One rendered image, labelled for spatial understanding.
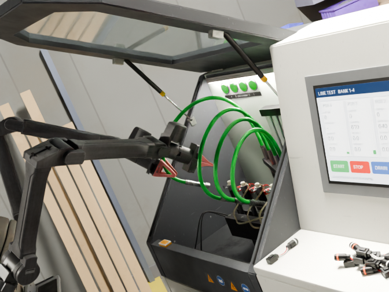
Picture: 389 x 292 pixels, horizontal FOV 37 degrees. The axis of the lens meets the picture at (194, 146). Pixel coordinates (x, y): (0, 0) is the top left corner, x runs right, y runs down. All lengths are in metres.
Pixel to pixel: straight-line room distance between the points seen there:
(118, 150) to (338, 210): 0.70
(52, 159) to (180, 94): 2.46
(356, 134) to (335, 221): 0.30
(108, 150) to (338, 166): 0.70
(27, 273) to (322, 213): 0.91
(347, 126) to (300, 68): 0.23
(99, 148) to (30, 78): 2.21
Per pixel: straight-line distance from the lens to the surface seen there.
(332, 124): 1.71
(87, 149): 1.79
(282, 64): 1.82
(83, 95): 4.00
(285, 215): 1.89
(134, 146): 1.91
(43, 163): 1.71
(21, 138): 3.84
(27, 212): 1.78
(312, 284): 1.64
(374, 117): 1.61
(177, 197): 2.42
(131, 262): 3.94
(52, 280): 2.26
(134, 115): 4.05
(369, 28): 1.58
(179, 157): 2.06
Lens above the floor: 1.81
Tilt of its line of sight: 14 degrees down
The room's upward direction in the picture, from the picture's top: 23 degrees counter-clockwise
